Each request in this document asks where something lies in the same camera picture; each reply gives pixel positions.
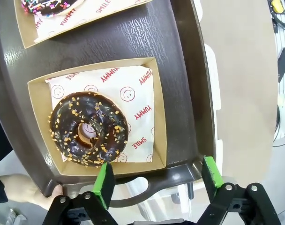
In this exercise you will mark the chocolate donut with sprinkles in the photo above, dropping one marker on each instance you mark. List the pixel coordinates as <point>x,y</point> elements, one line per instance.
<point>46,7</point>

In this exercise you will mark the white printed paper liner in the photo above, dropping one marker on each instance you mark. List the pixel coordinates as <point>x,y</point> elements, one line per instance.
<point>86,16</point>
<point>137,98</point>

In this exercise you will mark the clear hinged display lid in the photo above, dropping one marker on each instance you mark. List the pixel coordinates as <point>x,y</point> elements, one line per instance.
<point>161,199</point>

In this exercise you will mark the white display tray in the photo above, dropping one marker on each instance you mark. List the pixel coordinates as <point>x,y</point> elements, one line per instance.
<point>212,82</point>

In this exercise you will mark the chocolate donut with nuts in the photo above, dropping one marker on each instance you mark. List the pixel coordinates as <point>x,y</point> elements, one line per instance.
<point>62,122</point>

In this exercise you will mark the person's right hand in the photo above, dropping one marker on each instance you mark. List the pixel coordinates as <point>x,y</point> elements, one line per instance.
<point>27,192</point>

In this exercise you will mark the dark brown serving tray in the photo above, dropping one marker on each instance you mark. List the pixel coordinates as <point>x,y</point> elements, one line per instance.
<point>133,35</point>

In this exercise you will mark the yellow plastic object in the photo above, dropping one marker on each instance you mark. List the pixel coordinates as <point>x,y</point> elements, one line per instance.
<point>277,5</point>

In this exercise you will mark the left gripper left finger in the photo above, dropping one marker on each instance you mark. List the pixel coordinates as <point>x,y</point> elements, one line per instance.
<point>102,187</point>

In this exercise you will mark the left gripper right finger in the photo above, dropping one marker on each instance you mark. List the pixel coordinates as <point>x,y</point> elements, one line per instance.
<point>210,173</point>

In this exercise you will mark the brown cardboard donut box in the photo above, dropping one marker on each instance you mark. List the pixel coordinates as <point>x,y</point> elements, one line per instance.
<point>38,105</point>
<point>23,30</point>

